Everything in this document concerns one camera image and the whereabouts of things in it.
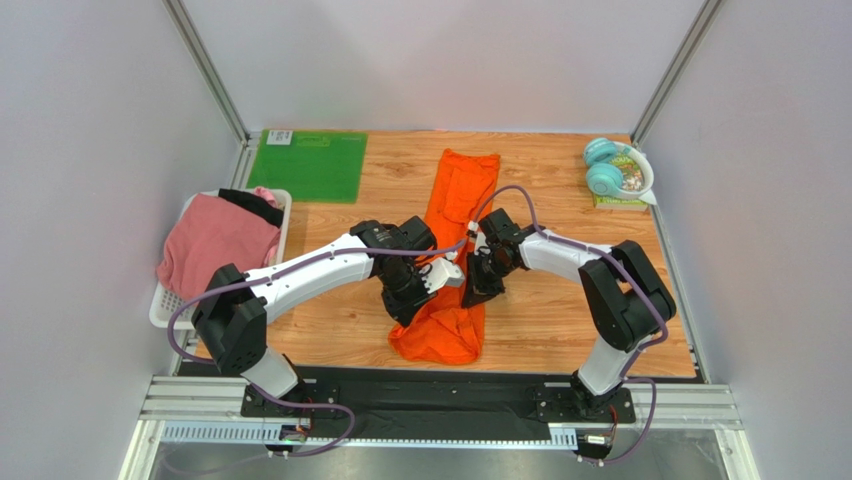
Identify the purple cable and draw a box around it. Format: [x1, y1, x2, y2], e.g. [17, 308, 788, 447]
[164, 239, 470, 461]
[469, 184, 670, 466]

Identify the pink t shirt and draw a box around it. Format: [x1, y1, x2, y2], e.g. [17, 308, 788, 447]
[156, 192, 282, 304]

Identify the orange t shirt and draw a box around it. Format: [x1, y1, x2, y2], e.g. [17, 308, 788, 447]
[387, 148, 502, 366]

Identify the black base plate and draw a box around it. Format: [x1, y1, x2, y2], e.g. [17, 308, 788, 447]
[176, 362, 704, 441]

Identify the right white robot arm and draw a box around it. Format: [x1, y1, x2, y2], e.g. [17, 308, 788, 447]
[461, 209, 676, 418]

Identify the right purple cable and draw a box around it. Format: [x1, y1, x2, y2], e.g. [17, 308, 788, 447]
[469, 184, 670, 466]

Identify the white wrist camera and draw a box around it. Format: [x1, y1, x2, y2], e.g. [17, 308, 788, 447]
[419, 254, 466, 293]
[466, 220, 479, 252]

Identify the aluminium frame rail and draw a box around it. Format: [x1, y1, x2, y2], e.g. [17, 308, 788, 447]
[120, 365, 758, 479]

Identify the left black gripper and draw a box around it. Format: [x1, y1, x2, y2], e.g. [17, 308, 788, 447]
[379, 265, 438, 328]

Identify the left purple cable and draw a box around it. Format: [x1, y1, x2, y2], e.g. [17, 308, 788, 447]
[164, 239, 470, 461]

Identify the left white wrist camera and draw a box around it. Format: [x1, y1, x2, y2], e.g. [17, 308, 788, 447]
[419, 254, 466, 293]

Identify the green cutting mat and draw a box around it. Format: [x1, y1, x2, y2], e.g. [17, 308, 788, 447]
[246, 129, 368, 204]

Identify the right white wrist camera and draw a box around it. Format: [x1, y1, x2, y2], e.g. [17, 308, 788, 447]
[466, 220, 479, 252]

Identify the colourful book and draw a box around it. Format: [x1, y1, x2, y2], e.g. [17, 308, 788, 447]
[592, 142, 651, 213]

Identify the black t shirt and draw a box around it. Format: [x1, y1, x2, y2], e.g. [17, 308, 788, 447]
[218, 189, 284, 228]

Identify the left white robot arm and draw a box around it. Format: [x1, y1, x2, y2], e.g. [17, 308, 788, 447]
[192, 216, 464, 398]

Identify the white plastic basket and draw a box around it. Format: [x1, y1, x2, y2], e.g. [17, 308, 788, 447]
[148, 188, 294, 331]

